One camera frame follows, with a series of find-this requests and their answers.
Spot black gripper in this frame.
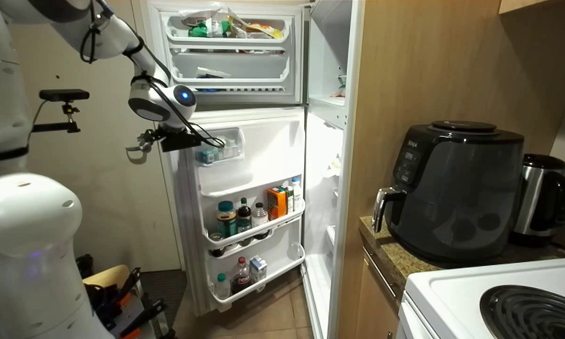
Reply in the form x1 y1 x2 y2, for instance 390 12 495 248
160 125 203 154

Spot white fridge door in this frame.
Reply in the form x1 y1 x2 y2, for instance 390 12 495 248
168 105 309 316

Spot white freezer door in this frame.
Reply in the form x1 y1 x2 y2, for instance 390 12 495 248
147 0 309 108

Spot white fridge cabinet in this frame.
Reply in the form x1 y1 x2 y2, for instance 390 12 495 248
299 0 367 339

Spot clear plastic water bottle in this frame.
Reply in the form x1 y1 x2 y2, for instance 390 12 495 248
194 133 243 169

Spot white room door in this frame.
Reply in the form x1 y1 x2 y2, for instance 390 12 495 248
11 0 185 272

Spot teal lid jar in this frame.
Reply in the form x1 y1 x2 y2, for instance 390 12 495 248
215 197 239 240

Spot dark glass sauce bottle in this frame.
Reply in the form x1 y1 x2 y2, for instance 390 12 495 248
235 195 254 233

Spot green food bag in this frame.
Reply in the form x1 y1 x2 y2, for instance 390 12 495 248
186 20 230 37

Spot orange juice carton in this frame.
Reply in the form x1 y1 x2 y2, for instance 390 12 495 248
265 186 290 221

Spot white bottle blue cap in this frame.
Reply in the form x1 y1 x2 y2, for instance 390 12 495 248
290 174 303 212

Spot orange snack packet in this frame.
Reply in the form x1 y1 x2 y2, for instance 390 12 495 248
239 16 288 41

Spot dark bottle red cap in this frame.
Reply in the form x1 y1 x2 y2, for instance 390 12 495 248
232 253 254 293

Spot small blue white carton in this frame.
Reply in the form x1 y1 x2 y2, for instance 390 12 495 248
249 253 271 283

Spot clear bottle teal cap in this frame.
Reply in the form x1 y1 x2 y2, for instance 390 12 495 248
213 270 233 302

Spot tan cardboard piece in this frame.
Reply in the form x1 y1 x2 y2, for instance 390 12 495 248
83 263 132 291

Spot black orange clamp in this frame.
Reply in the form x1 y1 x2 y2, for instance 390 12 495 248
115 297 168 339

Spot wooden base cabinet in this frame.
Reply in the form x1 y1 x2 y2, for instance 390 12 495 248
337 242 403 339

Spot speckled kitchen countertop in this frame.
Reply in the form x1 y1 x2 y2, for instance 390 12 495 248
356 212 565 297

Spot black coffee maker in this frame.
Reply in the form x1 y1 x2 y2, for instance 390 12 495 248
371 120 527 261

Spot white electric stove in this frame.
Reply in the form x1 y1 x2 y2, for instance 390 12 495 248
394 255 565 339

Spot stainless steel black kettle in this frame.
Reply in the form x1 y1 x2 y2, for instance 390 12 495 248
512 152 565 248

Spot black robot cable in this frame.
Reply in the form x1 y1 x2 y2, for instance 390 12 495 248
77 0 226 150

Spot black tool handle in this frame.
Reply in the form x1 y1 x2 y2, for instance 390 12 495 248
109 265 143 310

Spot wooden wall cabinet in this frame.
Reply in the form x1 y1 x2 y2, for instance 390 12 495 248
497 0 565 16

